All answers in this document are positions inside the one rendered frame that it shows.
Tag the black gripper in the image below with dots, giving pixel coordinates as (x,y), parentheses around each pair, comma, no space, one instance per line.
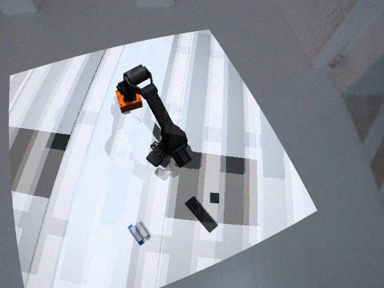
(157,154)

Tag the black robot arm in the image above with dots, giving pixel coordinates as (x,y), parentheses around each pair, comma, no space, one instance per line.
(174,139)

